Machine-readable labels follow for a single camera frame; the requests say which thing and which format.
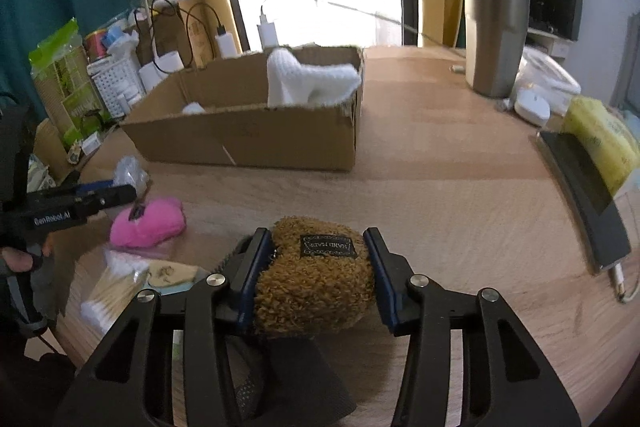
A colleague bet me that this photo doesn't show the bag of cotton pads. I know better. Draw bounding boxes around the bag of cotton pads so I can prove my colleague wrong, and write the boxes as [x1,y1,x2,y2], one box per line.
[114,156,150,198]

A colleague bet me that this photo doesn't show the white charger with white cable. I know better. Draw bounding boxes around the white charger with white cable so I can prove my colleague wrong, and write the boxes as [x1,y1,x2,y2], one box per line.
[256,14,279,48]

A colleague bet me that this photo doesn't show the cardboard box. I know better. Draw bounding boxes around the cardboard box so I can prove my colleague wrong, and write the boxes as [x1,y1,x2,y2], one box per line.
[120,44,366,172]

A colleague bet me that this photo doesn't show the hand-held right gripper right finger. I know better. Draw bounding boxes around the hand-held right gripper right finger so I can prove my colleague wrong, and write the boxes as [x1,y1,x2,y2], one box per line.
[362,227,583,427]

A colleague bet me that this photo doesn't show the green printed package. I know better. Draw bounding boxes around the green printed package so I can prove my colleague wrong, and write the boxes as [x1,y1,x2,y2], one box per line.
[28,18,113,142]

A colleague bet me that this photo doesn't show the person's left hand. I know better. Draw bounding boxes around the person's left hand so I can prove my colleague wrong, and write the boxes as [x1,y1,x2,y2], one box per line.
[0,243,54,278]

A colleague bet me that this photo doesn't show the white usb cable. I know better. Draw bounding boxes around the white usb cable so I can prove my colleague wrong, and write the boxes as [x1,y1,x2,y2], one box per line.
[607,263,640,304]

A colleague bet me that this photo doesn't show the brown paper bag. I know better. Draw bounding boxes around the brown paper bag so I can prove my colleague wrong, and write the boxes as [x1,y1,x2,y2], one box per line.
[135,2,221,68]

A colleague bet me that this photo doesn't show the steel tumbler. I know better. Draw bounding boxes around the steel tumbler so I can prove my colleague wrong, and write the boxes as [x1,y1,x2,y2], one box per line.
[464,0,530,98]

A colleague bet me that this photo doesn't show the white knitted sock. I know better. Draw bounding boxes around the white knitted sock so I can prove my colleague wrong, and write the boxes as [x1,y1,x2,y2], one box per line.
[266,48,362,108]

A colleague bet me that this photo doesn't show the white cabinet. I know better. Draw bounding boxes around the white cabinet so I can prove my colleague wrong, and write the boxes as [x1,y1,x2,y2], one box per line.
[525,27,573,58]

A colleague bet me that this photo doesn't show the yellow tissue pack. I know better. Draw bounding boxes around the yellow tissue pack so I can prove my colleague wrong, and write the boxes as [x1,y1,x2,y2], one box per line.
[560,96,640,198]

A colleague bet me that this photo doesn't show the red tin can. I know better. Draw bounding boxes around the red tin can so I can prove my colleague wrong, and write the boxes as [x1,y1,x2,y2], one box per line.
[84,29,108,58]

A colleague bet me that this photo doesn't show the cartoon printed tissue pack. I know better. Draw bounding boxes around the cartoon printed tissue pack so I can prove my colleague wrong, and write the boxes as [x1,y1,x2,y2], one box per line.
[149,262,199,294]

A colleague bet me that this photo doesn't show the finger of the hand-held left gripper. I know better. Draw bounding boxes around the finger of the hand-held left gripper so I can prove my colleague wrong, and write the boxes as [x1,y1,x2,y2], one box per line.
[75,180,118,198]
[80,185,137,210]

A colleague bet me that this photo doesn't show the clear plastic bag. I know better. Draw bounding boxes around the clear plastic bag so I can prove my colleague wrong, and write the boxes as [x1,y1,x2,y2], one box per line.
[107,32,142,58]

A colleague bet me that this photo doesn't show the pink plush toy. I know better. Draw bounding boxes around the pink plush toy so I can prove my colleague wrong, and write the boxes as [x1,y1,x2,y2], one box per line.
[110,199,186,249]

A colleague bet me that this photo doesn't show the black charging cable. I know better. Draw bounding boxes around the black charging cable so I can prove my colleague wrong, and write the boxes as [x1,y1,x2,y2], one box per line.
[149,0,226,74]

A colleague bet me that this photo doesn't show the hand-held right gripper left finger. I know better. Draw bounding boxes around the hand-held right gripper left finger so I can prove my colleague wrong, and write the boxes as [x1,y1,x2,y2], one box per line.
[55,227,273,427]

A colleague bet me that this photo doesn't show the white charger with black plug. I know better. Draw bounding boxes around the white charger with black plug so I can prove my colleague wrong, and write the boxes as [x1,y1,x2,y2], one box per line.
[215,26,237,56]

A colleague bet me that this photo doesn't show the clear container white lid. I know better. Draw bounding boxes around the clear container white lid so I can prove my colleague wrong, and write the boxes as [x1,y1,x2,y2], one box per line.
[517,47,583,110]

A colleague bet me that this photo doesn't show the white plastic basket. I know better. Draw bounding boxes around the white plastic basket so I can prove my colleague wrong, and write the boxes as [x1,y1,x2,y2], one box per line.
[87,54,146,120]

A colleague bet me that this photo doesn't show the black smartphone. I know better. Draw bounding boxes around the black smartphone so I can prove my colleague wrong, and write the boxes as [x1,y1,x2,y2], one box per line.
[540,129,632,273]

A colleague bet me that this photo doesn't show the white round puck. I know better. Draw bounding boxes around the white round puck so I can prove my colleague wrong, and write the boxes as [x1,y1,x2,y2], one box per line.
[515,87,551,126]

